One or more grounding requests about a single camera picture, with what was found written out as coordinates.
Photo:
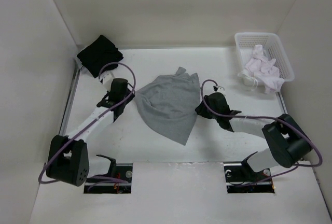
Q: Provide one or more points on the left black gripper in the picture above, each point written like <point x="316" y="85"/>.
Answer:
<point x="130" y="98"/>

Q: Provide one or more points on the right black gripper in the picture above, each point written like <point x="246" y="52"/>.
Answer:
<point x="201" y="110"/>

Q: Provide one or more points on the grey tank top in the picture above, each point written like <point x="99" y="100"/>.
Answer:
<point x="167" y="104"/>

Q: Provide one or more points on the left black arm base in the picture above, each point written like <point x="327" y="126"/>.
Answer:
<point x="106" y="176"/>

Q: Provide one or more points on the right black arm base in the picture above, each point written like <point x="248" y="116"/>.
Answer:
<point x="240" y="178"/>

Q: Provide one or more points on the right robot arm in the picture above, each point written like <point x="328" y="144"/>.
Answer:
<point x="286" y="142"/>

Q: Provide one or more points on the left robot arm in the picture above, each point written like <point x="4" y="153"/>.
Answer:
<point x="68" y="159"/>

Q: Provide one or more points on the folded black tank top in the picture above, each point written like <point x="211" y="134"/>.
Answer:
<point x="101" y="52"/>

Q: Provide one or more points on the white tank top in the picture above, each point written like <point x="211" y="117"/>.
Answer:
<point x="259" y="71"/>

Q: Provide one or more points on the white plastic basket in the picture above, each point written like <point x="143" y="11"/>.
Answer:
<point x="272" y="49"/>

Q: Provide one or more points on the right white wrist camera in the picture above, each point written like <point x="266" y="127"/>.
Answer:
<point x="219" y="89"/>

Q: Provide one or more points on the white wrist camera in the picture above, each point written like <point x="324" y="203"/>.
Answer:
<point x="219" y="89"/>
<point x="106" y="78"/>

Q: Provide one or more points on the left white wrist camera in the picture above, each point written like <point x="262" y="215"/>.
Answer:
<point x="106" y="78"/>

